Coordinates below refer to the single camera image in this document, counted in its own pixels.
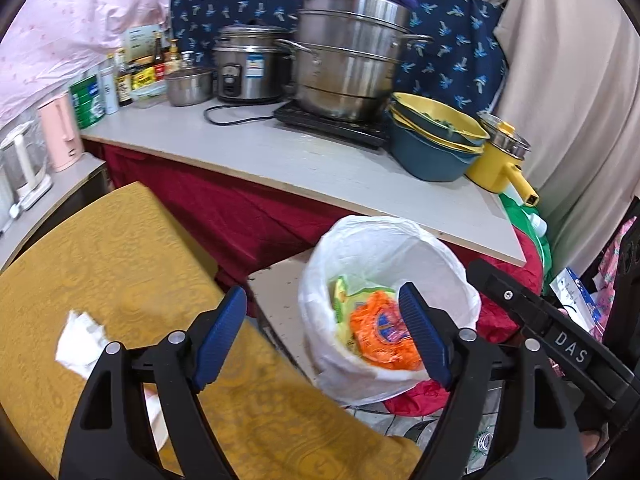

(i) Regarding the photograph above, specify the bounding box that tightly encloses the dark red cloth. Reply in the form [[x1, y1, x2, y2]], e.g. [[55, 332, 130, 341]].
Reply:
[[82, 140, 546, 416]]

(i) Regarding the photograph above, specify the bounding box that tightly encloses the crumpled white tissue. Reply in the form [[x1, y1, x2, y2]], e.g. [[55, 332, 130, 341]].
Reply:
[[142, 382, 168, 451], [55, 310, 108, 376]]

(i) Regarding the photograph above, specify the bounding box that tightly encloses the beige curtain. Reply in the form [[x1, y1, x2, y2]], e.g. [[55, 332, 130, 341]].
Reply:
[[465, 0, 640, 281]]

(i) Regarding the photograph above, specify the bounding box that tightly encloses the yellow electric cooking pot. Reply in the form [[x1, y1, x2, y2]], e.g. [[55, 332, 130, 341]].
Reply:
[[466, 112, 541, 208]]

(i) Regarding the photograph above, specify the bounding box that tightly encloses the large steel steamer pot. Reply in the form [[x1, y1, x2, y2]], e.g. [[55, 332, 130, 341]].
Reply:
[[277, 0, 433, 121]]

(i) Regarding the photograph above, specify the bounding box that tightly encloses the pale cardboard box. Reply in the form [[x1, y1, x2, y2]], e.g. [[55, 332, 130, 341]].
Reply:
[[125, 25, 168, 61]]

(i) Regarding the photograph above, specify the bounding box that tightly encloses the blue basin with yellow rim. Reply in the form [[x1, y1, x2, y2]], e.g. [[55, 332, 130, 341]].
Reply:
[[390, 92, 491, 148], [389, 127, 483, 182]]

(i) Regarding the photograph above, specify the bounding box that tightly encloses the steel rice cooker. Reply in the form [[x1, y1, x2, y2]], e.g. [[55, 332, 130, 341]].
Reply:
[[212, 25, 293, 103]]

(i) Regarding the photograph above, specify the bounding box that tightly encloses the green tin can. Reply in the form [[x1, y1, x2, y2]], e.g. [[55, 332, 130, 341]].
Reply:
[[70, 74, 107, 131]]

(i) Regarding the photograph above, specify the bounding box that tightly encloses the clear plastic food container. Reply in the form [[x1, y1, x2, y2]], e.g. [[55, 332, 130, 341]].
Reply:
[[132, 82, 168, 108]]

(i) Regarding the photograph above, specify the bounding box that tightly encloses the blue and white box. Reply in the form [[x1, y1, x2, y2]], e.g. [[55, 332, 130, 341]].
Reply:
[[550, 267, 606, 331]]

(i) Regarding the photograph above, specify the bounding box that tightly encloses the pink dotted curtain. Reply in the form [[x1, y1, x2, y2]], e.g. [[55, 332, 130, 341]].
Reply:
[[0, 0, 196, 126]]

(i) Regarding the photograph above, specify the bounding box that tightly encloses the glass kettle with white handle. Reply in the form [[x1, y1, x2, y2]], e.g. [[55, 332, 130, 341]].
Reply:
[[0, 122, 53, 211]]

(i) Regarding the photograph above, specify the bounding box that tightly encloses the black power cable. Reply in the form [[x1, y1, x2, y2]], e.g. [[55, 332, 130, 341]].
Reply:
[[204, 102, 276, 126]]

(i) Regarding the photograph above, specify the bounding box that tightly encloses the dark sauce bottle white label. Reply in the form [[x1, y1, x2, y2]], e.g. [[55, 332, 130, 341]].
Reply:
[[116, 50, 133, 107]]

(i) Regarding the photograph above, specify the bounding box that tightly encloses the orange plastic bag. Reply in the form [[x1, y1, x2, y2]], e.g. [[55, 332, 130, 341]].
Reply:
[[349, 290, 426, 371]]

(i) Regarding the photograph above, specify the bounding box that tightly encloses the blue floral cloth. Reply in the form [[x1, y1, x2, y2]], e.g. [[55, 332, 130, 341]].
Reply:
[[170, 0, 508, 116]]

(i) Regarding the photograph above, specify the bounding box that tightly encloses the pink electric kettle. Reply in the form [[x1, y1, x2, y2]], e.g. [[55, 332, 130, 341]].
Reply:
[[39, 94, 85, 173]]

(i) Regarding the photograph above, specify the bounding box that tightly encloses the pink floral cloth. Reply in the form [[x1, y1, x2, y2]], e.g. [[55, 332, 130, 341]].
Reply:
[[597, 217, 640, 311]]

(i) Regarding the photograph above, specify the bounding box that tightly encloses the white speckled board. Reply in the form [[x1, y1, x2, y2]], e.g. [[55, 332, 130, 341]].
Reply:
[[247, 250, 321, 361]]

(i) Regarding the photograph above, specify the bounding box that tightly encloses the black induction cooktop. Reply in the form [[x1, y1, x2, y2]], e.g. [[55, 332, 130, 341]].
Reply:
[[274, 100, 393, 148]]

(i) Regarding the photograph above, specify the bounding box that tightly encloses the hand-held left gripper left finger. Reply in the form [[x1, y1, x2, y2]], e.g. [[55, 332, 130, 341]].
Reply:
[[60, 286, 248, 480]]

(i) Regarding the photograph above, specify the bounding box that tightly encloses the small steel pot with lid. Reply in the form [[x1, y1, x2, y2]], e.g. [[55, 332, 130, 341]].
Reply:
[[165, 67, 216, 107]]

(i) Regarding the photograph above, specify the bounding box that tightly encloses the green bag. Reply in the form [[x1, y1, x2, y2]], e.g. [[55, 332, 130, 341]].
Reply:
[[502, 192, 551, 281]]

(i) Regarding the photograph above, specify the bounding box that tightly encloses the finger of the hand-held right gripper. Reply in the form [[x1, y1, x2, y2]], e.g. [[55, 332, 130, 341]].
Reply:
[[467, 259, 551, 341]]

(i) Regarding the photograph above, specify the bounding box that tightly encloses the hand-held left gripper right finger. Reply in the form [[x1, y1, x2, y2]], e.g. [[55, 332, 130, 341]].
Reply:
[[397, 282, 588, 480]]

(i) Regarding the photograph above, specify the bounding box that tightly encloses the dark bottle with red label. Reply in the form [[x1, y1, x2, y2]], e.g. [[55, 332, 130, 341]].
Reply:
[[152, 32, 166, 81]]

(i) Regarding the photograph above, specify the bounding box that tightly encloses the yellow patterned tablecloth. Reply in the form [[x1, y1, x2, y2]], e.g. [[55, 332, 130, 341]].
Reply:
[[0, 182, 423, 480]]

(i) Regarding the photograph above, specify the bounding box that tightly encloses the trash bin with white bag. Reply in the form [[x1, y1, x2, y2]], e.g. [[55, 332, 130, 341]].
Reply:
[[298, 215, 482, 406]]

